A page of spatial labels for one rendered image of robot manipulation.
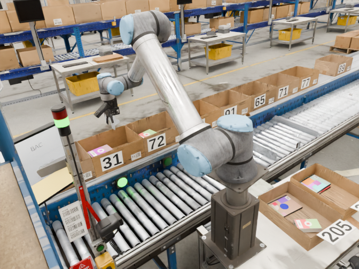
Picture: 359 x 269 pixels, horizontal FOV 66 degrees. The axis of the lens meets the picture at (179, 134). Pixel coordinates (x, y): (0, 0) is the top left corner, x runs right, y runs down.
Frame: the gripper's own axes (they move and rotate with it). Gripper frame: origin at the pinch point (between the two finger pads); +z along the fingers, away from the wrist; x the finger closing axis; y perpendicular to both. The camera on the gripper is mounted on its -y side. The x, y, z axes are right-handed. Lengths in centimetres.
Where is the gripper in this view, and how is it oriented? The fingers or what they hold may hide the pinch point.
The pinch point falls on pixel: (110, 126)
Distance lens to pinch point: 198.4
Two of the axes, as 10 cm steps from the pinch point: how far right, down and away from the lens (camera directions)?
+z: 0.4, 8.8, 4.8
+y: 8.0, -3.2, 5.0
